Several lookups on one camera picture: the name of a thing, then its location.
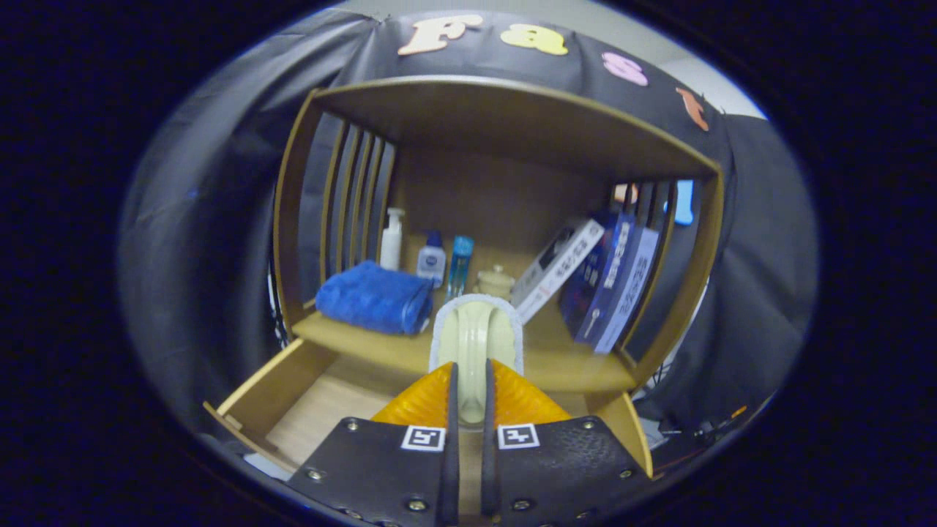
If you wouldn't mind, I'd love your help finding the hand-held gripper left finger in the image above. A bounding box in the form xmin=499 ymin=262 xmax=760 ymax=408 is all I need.
xmin=288 ymin=361 xmax=460 ymax=527

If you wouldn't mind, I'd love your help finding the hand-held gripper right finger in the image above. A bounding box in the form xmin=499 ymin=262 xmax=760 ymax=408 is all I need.
xmin=481 ymin=359 xmax=652 ymax=527

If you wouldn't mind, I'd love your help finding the wooden drawer with black knob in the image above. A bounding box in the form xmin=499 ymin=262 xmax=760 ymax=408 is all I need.
xmin=204 ymin=338 xmax=654 ymax=480

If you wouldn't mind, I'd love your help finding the cream handled white scrubbing brush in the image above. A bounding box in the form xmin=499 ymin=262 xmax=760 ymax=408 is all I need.
xmin=428 ymin=293 xmax=525 ymax=427

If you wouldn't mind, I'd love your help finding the wooden countertop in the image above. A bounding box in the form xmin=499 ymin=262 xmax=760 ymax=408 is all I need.
xmin=291 ymin=311 xmax=638 ymax=392

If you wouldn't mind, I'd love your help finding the wooden cabinet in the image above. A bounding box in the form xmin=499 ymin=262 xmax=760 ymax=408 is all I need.
xmin=272 ymin=75 xmax=725 ymax=396

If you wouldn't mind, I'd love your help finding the blue folded towel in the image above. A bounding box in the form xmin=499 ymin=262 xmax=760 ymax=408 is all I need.
xmin=315 ymin=261 xmax=436 ymax=336

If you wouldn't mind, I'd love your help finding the dark navy book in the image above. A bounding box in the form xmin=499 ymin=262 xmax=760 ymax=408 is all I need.
xmin=560 ymin=212 xmax=619 ymax=337

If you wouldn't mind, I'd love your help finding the pale grey-blue book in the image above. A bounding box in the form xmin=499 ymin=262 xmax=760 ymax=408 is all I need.
xmin=594 ymin=227 xmax=661 ymax=354

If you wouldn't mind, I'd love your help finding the blue book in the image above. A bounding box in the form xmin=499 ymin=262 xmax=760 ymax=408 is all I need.
xmin=575 ymin=212 xmax=638 ymax=345

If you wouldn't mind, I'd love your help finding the cream lidded cup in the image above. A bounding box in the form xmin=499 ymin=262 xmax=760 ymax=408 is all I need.
xmin=476 ymin=264 xmax=517 ymax=301

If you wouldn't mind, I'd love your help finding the white book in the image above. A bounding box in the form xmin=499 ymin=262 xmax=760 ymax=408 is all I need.
xmin=510 ymin=218 xmax=606 ymax=325

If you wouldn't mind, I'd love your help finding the white bottle with blue cap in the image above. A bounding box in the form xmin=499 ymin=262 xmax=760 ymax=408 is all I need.
xmin=417 ymin=231 xmax=447 ymax=288

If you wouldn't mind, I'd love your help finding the clear blue bottle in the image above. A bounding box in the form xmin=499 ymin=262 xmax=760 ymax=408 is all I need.
xmin=447 ymin=235 xmax=474 ymax=302

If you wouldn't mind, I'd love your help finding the white pump bottle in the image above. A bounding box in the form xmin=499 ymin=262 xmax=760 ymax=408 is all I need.
xmin=379 ymin=207 xmax=406 ymax=272

